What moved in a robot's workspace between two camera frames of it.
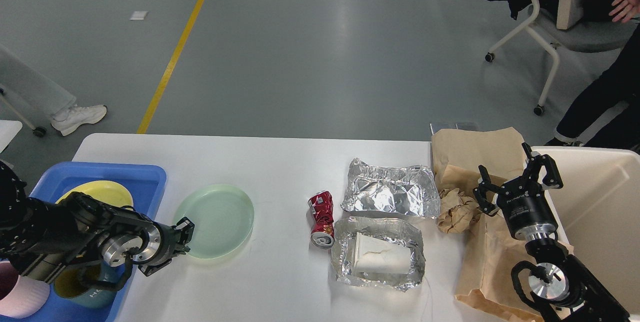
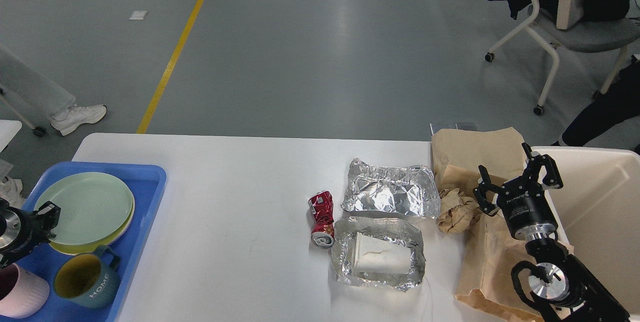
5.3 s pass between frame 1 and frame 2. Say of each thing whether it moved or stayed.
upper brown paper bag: stayed
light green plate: moved
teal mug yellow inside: stayed
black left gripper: moved
